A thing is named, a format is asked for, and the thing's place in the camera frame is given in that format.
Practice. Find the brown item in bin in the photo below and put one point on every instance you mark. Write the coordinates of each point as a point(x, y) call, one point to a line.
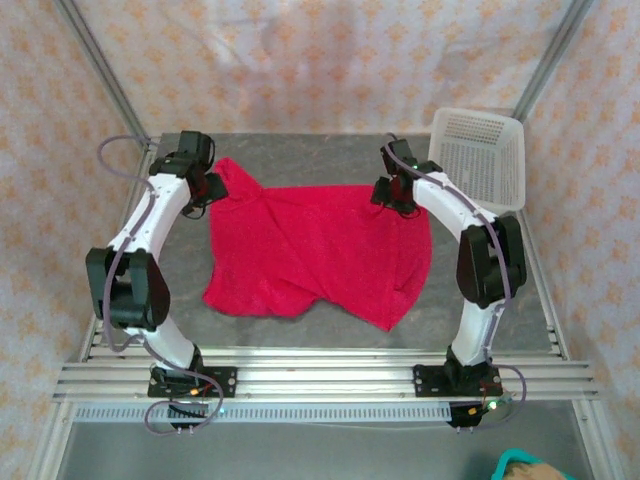
point(535, 472)

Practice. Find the aluminium frame post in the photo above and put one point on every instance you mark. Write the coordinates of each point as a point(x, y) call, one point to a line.
point(100, 65)
point(555, 55)

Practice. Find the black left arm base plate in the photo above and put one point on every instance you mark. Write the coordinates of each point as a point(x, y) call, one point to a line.
point(227, 382)

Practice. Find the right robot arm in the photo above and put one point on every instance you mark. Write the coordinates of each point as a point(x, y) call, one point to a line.
point(450, 200)

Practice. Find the black base electronics box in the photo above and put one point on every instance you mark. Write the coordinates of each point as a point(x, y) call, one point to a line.
point(465, 417)
point(187, 411)

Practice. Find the aluminium frame leg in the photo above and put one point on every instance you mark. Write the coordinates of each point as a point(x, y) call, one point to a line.
point(607, 465)
point(50, 450)

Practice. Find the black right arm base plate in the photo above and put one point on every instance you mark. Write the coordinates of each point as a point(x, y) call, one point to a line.
point(425, 382)

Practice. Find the white perforated plastic basket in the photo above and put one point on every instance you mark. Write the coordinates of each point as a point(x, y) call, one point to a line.
point(475, 160)

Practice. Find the red t-shirt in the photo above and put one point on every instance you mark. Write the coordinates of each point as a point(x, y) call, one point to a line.
point(310, 250)

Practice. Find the orange patterned white curtain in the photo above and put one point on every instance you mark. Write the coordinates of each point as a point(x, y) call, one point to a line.
point(320, 60)

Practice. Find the teal plastic bin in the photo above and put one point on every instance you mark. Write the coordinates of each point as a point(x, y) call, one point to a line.
point(502, 462)

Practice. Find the aluminium mounting rail beam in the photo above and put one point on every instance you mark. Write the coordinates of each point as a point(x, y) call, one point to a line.
point(325, 380)

